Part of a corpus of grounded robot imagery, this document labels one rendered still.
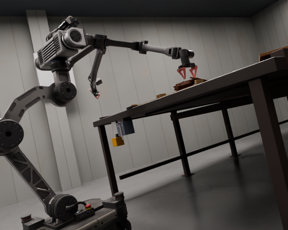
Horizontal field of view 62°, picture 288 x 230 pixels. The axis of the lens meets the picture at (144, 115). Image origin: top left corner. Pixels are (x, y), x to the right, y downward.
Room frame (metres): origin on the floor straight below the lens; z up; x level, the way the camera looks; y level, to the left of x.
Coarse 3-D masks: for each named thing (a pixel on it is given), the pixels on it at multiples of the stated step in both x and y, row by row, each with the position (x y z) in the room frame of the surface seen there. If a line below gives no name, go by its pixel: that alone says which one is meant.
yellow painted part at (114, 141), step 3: (117, 135) 2.29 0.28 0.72; (114, 138) 2.26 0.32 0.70; (117, 138) 2.25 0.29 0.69; (120, 138) 2.26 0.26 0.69; (114, 141) 2.27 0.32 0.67; (117, 141) 2.25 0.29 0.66; (120, 141) 2.26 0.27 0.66; (123, 141) 2.28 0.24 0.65; (114, 144) 2.28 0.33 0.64; (117, 144) 2.24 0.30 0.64; (120, 144) 2.26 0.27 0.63; (123, 144) 2.28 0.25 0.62
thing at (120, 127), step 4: (120, 120) 2.13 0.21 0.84; (124, 120) 2.09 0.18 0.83; (128, 120) 2.10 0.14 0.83; (116, 124) 2.17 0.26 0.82; (120, 124) 2.11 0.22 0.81; (124, 124) 2.08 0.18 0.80; (128, 124) 2.10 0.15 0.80; (132, 124) 2.12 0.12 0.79; (120, 128) 2.11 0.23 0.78; (124, 128) 2.07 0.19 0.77; (128, 128) 2.09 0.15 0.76; (132, 128) 2.11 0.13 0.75; (120, 132) 2.13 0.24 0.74; (124, 132) 2.07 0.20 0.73; (128, 132) 2.09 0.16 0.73; (132, 132) 2.11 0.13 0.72
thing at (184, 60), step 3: (183, 57) 1.64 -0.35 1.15; (186, 57) 1.64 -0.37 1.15; (183, 60) 1.64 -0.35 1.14; (186, 60) 1.63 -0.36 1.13; (189, 60) 1.65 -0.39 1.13; (183, 63) 1.64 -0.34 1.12; (186, 63) 1.62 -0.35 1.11; (189, 63) 1.63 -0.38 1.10; (180, 66) 1.64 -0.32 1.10; (186, 66) 1.65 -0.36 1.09
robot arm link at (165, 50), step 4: (140, 40) 1.95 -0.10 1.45; (144, 40) 1.92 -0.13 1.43; (144, 44) 1.91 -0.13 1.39; (148, 44) 1.92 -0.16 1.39; (144, 48) 1.91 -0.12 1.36; (148, 48) 1.88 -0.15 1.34; (152, 48) 1.84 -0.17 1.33; (156, 48) 1.81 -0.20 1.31; (160, 48) 1.78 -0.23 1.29; (164, 48) 1.75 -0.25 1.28; (168, 48) 1.72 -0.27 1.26; (172, 48) 1.69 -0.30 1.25; (176, 48) 1.68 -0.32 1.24; (140, 52) 1.97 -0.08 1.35; (144, 52) 1.95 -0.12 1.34; (160, 52) 1.79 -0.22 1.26; (164, 52) 1.76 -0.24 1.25; (168, 52) 1.72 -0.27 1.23; (172, 52) 1.69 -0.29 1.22; (176, 52) 1.69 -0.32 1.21; (172, 56) 1.70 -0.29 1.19
